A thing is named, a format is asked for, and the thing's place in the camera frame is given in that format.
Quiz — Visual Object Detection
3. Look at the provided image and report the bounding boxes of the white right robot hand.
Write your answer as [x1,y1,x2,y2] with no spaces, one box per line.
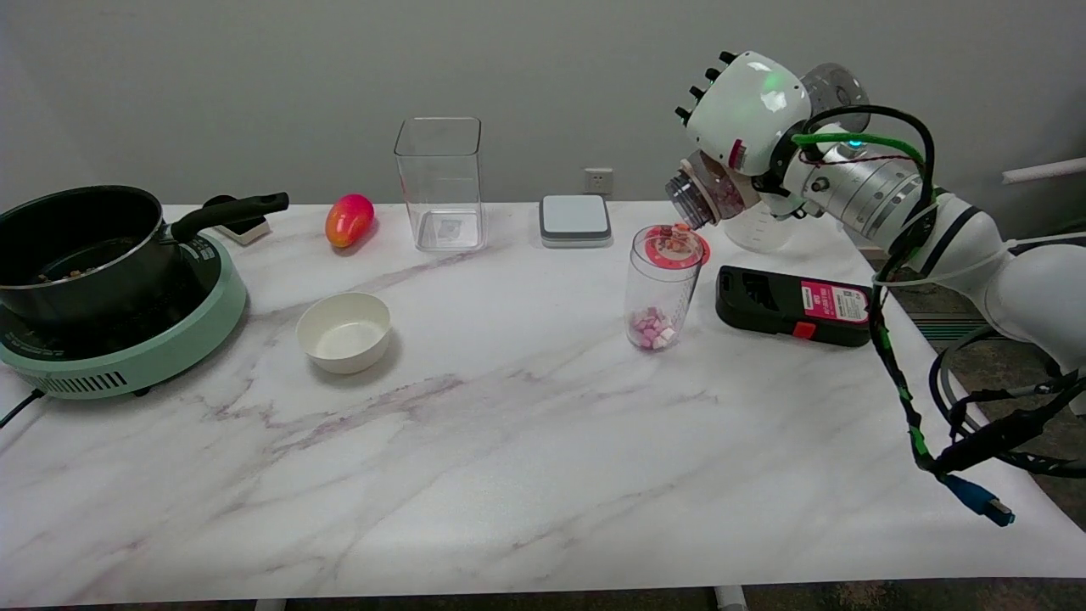
[675,50,815,221]

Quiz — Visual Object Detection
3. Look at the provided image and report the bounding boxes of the clear plastic bottle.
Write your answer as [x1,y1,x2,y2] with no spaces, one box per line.
[664,62,872,232]

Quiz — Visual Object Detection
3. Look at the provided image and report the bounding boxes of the pink candy pieces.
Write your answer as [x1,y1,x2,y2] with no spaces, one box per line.
[630,174,747,350]

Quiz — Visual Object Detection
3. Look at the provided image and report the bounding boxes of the clear plastic measuring jug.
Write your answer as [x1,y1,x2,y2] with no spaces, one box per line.
[724,204,798,254]

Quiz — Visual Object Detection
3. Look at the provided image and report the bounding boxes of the tall clear measuring cup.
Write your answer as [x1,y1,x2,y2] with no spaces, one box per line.
[624,225,705,353]

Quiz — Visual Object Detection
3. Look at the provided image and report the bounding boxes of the red round lid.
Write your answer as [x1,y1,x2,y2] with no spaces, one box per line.
[642,222,710,271]

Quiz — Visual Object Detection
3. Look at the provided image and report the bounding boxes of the black device with red label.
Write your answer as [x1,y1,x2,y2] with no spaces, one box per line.
[715,265,876,347]

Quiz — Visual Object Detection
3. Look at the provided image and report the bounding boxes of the grey white square scale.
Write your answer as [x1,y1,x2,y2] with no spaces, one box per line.
[539,194,613,249]

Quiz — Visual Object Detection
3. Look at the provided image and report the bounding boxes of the floor vent grille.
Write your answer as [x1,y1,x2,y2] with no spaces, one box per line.
[912,314,977,342]

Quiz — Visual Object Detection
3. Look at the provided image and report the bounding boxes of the white pipe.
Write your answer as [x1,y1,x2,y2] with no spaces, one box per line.
[1001,157,1086,186]

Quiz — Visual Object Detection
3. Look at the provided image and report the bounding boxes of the clear square storage container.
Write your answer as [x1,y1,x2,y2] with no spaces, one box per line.
[394,117,486,253]

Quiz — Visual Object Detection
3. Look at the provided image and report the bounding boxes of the red orange toy mango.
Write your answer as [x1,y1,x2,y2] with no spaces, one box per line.
[326,193,376,249]

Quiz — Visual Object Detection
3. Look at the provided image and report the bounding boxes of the white bowl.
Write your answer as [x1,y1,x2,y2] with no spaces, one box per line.
[296,292,393,375]

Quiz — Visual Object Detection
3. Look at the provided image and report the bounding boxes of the black white small gadget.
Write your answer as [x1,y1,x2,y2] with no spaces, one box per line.
[202,195,274,247]

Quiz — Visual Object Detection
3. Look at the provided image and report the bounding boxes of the green induction cooker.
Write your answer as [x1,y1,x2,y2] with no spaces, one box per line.
[0,231,249,400]

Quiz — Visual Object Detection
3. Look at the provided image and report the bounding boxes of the black saucepan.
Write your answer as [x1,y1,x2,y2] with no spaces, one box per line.
[0,185,290,330]

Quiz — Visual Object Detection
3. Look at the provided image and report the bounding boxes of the blue cable plug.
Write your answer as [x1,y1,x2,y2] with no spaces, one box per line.
[942,474,1016,528]

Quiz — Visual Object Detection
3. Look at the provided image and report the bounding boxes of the black cable loop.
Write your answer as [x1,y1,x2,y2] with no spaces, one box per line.
[929,327,1086,479]

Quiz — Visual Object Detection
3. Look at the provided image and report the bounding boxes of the black cooker power cord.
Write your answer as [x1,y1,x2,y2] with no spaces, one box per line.
[0,389,45,429]

